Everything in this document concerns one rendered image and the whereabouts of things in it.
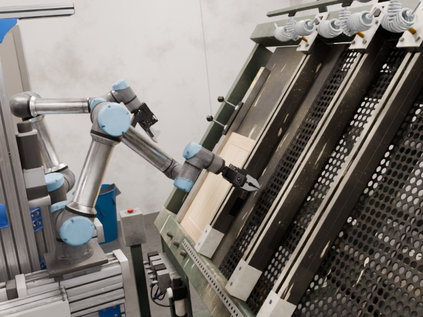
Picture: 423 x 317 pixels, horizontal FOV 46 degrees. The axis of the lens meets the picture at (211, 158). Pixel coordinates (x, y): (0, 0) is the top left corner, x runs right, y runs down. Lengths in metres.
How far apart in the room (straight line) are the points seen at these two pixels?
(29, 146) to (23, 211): 0.27
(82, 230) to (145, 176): 3.82
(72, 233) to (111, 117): 0.44
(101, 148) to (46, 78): 3.52
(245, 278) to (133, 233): 1.14
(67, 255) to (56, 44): 3.56
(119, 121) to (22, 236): 0.67
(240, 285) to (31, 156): 1.01
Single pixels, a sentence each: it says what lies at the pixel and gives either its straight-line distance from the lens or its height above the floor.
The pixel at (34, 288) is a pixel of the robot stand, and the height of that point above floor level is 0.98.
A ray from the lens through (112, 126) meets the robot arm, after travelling 1.81.
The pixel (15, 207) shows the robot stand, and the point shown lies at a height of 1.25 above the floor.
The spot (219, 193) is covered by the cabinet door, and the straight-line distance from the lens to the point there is 2.44.
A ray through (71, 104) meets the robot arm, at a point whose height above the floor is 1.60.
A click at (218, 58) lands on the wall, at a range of 5.83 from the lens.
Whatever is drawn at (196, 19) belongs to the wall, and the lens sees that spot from 5.74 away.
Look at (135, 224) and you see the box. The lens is 2.84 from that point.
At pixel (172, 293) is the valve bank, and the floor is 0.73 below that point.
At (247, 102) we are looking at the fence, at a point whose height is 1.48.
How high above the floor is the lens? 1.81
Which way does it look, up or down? 13 degrees down
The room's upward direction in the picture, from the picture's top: 6 degrees counter-clockwise
